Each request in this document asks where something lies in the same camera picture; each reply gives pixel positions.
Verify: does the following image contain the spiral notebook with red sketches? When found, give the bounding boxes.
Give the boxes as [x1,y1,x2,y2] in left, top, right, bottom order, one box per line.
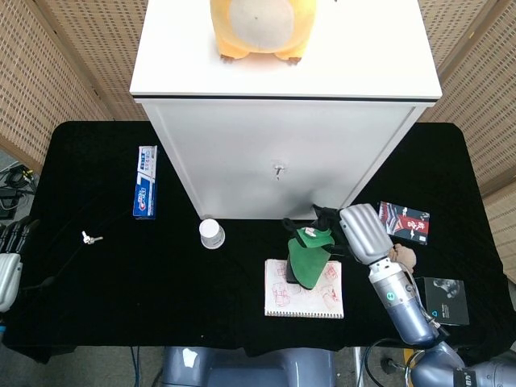
[264,259,346,319]

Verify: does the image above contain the blue toothpaste box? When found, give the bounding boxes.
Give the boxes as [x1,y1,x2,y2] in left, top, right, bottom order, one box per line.
[132,145,159,221]

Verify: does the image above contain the black tablecloth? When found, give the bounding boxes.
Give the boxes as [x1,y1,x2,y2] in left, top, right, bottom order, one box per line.
[0,119,516,364]

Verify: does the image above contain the blue-grey robot torso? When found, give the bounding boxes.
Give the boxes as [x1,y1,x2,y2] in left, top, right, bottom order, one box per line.
[160,345,338,387]

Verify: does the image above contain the yellow plush toy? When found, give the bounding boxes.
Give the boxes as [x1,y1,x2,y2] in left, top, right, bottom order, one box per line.
[209,0,319,66]

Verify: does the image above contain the black headphone box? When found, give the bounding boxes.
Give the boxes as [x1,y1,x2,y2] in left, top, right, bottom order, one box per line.
[414,276,471,327]

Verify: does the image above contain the red and black card box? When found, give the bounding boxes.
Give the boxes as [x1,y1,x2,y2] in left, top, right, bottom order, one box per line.
[377,200,431,246]

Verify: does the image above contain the floor cables bundle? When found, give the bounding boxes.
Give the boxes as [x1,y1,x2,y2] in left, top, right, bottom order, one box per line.
[0,160,40,221]

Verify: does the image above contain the small beige cloth lump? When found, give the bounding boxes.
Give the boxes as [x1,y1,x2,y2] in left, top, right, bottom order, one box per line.
[389,243,418,280]

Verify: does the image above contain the wicker folding screen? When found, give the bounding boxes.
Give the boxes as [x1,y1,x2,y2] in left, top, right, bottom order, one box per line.
[417,0,516,283]
[0,0,151,175]

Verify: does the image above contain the thin black cable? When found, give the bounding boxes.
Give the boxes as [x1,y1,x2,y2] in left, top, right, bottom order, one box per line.
[20,207,136,292]

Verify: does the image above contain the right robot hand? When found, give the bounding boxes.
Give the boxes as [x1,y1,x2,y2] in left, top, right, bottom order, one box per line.
[310,203,395,265]

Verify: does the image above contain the white paper cup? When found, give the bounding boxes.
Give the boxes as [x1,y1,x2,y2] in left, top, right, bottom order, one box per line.
[198,218,226,251]

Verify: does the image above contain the blue cable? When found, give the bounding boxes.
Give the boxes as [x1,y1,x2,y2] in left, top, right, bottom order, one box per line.
[129,345,142,387]

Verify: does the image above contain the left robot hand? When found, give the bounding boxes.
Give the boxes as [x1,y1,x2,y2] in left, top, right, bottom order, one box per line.
[0,216,40,314]

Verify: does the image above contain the white cabinet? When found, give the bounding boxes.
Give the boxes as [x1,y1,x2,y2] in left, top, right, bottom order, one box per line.
[128,0,443,221]

